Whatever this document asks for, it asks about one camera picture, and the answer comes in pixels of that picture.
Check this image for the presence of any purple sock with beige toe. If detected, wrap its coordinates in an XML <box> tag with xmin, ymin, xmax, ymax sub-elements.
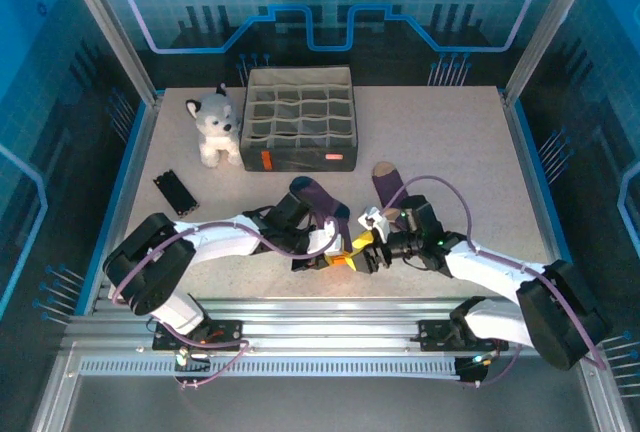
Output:
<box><xmin>372</xmin><ymin>161</ymin><xmax>419</xmax><ymax>226</ymax></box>

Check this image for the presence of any aluminium frame post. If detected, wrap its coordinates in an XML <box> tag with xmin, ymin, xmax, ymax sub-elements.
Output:
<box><xmin>503</xmin><ymin>0</ymin><xmax>604</xmax><ymax>103</ymax></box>
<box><xmin>54</xmin><ymin>0</ymin><xmax>162</xmax><ymax>106</ymax></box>

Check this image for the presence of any aluminium front frame rail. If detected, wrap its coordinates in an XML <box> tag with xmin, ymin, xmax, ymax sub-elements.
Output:
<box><xmin>64</xmin><ymin>296</ymin><xmax>599</xmax><ymax>353</ymax></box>

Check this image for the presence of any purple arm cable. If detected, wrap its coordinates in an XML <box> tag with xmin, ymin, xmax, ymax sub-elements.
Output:
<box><xmin>110</xmin><ymin>219</ymin><xmax>346</xmax><ymax>391</ymax></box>
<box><xmin>382</xmin><ymin>175</ymin><xmax>609</xmax><ymax>389</ymax></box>

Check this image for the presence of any aluminium side rail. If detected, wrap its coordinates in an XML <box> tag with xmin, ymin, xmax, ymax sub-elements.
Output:
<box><xmin>499</xmin><ymin>89</ymin><xmax>591</xmax><ymax>316</ymax></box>
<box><xmin>82</xmin><ymin>94</ymin><xmax>164</xmax><ymax>316</ymax></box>

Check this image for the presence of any slotted grey cable duct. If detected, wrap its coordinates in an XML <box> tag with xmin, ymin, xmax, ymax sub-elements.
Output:
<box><xmin>77</xmin><ymin>357</ymin><xmax>464</xmax><ymax>379</ymax></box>

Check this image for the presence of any purple sock with teal toe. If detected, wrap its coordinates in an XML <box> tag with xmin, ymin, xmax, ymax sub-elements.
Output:
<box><xmin>289</xmin><ymin>175</ymin><xmax>352</xmax><ymax>244</ymax></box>

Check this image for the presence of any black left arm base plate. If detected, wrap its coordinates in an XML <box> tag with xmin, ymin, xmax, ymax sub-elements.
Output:
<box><xmin>152</xmin><ymin>319</ymin><xmax>245</xmax><ymax>352</ymax></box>

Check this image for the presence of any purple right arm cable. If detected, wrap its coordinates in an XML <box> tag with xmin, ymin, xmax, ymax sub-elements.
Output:
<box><xmin>382</xmin><ymin>175</ymin><xmax>609</xmax><ymax>389</ymax></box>

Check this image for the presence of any grey white husky plush toy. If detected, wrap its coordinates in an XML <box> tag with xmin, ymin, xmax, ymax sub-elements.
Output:
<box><xmin>185</xmin><ymin>82</ymin><xmax>244</xmax><ymax>169</ymax></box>

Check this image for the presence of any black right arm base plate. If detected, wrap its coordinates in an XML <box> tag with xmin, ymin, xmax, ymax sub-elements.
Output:
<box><xmin>417</xmin><ymin>319</ymin><xmax>509</xmax><ymax>352</ymax></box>

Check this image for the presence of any grey fabric divided organizer box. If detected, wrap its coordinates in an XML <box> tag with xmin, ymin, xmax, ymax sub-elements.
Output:
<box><xmin>238</xmin><ymin>65</ymin><xmax>360</xmax><ymax>173</ymax></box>

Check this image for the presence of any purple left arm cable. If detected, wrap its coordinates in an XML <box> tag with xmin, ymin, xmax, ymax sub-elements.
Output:
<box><xmin>110</xmin><ymin>219</ymin><xmax>346</xmax><ymax>391</ymax></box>

